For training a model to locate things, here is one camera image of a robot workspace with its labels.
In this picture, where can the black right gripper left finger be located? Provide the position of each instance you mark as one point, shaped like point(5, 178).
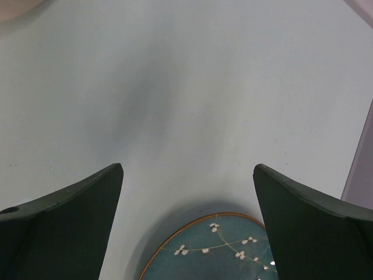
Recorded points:
point(62, 235)

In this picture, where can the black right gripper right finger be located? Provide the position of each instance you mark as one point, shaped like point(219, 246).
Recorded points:
point(313, 235)

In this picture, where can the teal floral ceramic plate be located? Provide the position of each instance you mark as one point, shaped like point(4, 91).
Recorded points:
point(225, 245)

